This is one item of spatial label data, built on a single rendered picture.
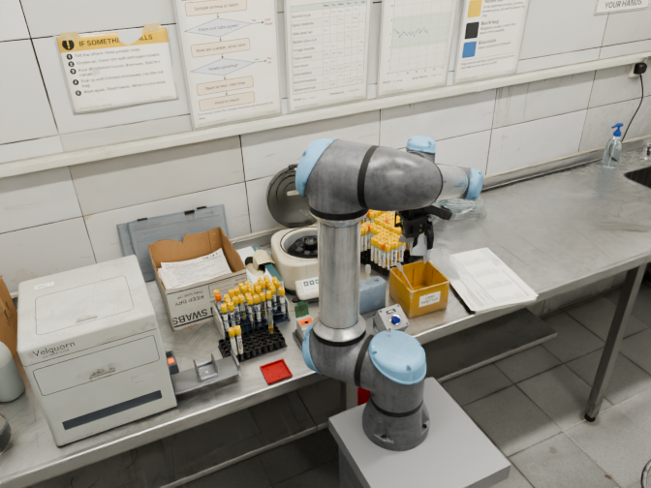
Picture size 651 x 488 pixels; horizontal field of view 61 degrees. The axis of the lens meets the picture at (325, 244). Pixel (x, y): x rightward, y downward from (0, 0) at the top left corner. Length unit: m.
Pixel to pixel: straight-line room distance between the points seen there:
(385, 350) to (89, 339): 0.63
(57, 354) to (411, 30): 1.45
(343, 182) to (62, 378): 0.75
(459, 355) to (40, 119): 1.79
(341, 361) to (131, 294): 0.51
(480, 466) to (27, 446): 1.02
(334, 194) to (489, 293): 0.90
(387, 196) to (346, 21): 1.01
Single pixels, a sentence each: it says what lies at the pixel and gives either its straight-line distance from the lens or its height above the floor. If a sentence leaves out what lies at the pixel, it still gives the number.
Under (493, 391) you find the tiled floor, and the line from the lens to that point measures 2.75.
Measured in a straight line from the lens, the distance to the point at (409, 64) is 2.05.
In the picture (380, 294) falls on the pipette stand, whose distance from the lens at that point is 1.66.
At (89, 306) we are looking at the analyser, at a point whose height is 1.17.
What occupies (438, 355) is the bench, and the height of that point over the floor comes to 0.27.
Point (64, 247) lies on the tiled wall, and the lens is 1.90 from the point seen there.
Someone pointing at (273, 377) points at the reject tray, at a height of 0.88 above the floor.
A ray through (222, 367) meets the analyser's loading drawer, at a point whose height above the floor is 0.92.
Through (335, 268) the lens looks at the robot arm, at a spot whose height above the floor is 1.32.
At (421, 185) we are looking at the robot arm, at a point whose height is 1.50.
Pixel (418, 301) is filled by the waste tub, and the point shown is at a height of 0.93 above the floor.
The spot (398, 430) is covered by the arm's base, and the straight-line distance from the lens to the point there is 1.26.
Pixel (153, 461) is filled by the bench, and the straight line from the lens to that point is 2.19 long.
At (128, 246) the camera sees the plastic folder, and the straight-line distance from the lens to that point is 1.90.
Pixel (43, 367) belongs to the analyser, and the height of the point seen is 1.11.
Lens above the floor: 1.93
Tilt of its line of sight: 31 degrees down
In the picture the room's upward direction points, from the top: 2 degrees counter-clockwise
